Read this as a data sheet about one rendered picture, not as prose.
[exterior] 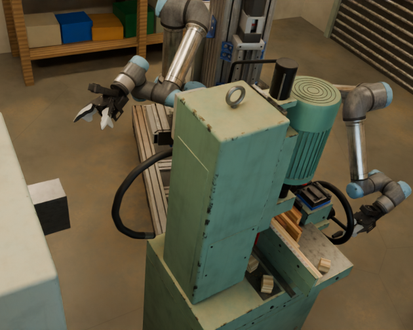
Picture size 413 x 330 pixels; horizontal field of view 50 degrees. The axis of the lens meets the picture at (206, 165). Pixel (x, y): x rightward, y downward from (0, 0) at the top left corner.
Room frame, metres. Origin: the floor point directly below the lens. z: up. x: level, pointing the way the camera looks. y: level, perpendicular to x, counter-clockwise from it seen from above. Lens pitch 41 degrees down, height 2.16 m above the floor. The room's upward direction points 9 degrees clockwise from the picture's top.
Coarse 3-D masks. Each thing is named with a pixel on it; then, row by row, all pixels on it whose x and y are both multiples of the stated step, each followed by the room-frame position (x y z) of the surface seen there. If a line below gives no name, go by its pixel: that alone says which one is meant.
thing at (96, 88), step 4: (88, 84) 1.34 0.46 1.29; (92, 84) 1.33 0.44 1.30; (96, 84) 1.34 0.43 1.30; (88, 88) 1.33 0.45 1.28; (92, 88) 1.32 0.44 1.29; (96, 88) 1.32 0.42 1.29; (100, 88) 1.33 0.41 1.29; (104, 88) 1.35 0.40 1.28; (108, 88) 1.36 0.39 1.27; (96, 92) 1.33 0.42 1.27; (100, 92) 1.33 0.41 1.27; (104, 92) 1.34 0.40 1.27; (108, 92) 1.36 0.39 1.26; (112, 92) 1.37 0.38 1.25; (116, 92) 1.38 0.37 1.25; (116, 96) 1.38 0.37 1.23
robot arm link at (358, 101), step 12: (348, 96) 1.70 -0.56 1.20; (360, 96) 1.68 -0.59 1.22; (348, 108) 1.65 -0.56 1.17; (360, 108) 1.64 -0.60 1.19; (348, 120) 1.63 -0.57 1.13; (360, 120) 1.62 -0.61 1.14; (348, 132) 1.62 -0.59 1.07; (360, 132) 1.60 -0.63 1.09; (348, 144) 1.60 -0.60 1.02; (360, 144) 1.58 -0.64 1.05; (360, 156) 1.55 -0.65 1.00; (360, 168) 1.53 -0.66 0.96; (360, 180) 1.51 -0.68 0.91; (348, 192) 1.50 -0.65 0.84; (360, 192) 1.47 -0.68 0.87; (372, 192) 1.52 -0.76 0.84
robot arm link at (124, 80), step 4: (120, 76) 1.44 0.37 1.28; (124, 76) 1.44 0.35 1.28; (116, 80) 1.43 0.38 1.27; (120, 80) 1.43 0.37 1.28; (124, 80) 1.43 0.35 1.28; (128, 80) 1.44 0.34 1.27; (124, 84) 1.41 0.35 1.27; (128, 84) 1.43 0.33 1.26; (132, 84) 1.44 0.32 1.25; (128, 88) 1.42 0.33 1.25; (132, 88) 1.44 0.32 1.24; (128, 92) 1.42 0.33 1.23
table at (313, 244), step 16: (320, 224) 1.24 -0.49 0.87; (304, 240) 1.12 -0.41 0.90; (320, 240) 1.13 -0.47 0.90; (272, 256) 1.07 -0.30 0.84; (320, 256) 1.06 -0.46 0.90; (336, 256) 1.07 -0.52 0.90; (288, 272) 0.99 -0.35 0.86; (320, 272) 0.98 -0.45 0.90; (336, 272) 0.99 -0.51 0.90; (304, 288) 0.93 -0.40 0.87; (320, 288) 0.95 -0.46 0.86
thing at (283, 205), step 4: (288, 192) 1.18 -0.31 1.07; (288, 196) 1.16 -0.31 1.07; (292, 196) 1.17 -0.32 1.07; (280, 200) 1.14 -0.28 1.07; (284, 200) 1.14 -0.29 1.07; (288, 200) 1.15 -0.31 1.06; (292, 200) 1.16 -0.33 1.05; (276, 204) 1.11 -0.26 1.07; (280, 204) 1.13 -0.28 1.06; (284, 204) 1.14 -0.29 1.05; (288, 204) 1.15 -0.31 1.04; (292, 204) 1.17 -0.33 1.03; (276, 208) 1.12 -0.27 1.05; (280, 208) 1.13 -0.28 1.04; (284, 208) 1.14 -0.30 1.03; (288, 208) 1.16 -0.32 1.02; (276, 212) 1.12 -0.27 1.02; (280, 212) 1.13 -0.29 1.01
